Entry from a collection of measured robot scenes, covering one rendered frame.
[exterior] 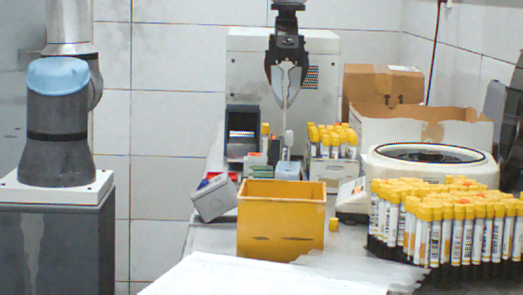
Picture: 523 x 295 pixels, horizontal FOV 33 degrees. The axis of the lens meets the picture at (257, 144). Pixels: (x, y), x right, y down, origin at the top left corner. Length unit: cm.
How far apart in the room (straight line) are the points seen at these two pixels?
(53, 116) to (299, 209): 57
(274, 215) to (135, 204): 227
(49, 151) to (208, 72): 182
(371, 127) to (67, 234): 66
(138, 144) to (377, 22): 104
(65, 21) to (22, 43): 168
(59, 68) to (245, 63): 59
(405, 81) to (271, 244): 128
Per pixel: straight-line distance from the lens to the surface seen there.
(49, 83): 168
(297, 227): 132
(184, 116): 348
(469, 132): 191
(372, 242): 142
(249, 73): 213
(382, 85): 253
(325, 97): 214
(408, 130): 188
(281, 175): 150
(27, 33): 348
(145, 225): 359
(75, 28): 182
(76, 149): 170
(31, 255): 171
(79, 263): 169
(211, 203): 152
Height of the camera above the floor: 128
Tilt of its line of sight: 10 degrees down
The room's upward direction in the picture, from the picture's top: 2 degrees clockwise
